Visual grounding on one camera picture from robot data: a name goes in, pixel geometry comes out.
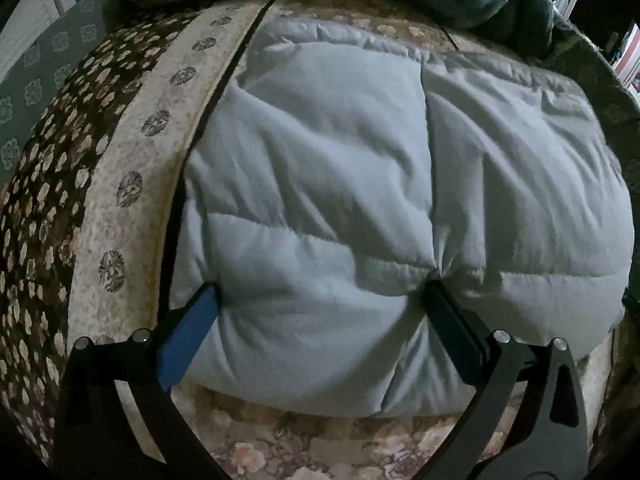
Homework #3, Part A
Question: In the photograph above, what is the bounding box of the pale blue padded jacket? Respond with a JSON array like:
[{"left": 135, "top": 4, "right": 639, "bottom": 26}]
[{"left": 167, "top": 17, "right": 637, "bottom": 420}]

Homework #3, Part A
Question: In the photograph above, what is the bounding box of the colourful printed paper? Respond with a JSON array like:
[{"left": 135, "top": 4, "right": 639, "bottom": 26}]
[{"left": 611, "top": 24, "right": 640, "bottom": 95}]

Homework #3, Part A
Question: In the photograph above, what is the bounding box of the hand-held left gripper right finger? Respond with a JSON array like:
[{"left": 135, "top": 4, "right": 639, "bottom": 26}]
[{"left": 415, "top": 279, "right": 591, "bottom": 480}]

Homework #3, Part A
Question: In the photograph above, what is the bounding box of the floral patterned bed blanket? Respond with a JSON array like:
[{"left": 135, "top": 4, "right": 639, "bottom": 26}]
[{"left": 0, "top": 0, "right": 640, "bottom": 480}]

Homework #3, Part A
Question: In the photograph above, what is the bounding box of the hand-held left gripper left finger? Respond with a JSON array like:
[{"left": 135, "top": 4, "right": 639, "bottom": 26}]
[{"left": 52, "top": 282, "right": 231, "bottom": 480}]

